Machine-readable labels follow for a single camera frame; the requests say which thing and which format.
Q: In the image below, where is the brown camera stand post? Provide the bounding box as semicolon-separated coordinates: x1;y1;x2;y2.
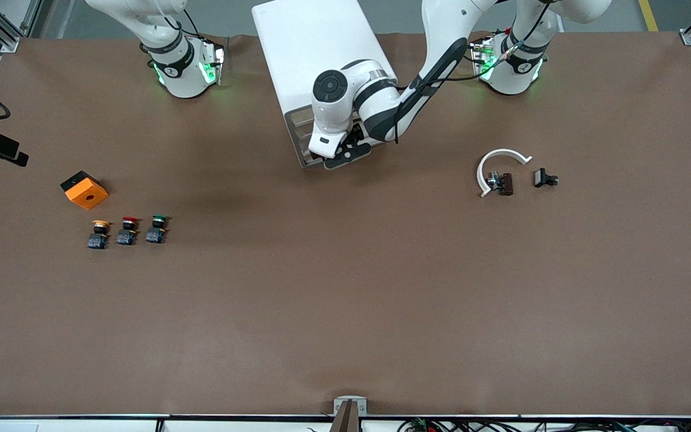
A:
329;400;360;432

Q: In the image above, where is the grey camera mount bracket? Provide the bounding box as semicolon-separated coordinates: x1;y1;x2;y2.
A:
333;396;368;416

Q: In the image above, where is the brown black small component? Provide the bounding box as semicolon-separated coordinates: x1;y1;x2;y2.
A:
486;172;514;197

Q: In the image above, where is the white curved plastic ring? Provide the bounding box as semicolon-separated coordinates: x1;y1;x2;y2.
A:
476;148;533;199

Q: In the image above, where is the white drawer cabinet housing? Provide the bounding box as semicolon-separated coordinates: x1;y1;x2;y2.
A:
252;0;399;169

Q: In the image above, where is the green push button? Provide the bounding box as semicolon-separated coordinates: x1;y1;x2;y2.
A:
145;214;168;244

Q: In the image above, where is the yellow push button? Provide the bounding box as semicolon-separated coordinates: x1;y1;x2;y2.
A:
86;220;111;251

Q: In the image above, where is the white table edge rail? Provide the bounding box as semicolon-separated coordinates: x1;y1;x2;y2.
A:
0;414;691;432

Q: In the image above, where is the black cable bundle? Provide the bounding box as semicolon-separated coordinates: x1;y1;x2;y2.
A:
396;417;691;432

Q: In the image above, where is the orange black button box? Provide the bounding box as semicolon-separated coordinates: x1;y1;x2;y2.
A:
60;170;110;211

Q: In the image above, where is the brown table mat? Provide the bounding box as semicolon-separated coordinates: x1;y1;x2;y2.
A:
0;31;691;418

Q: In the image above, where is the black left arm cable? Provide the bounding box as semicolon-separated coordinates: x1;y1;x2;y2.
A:
392;6;553;145

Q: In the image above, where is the red push button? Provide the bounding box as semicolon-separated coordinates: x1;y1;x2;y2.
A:
116;216;142;247

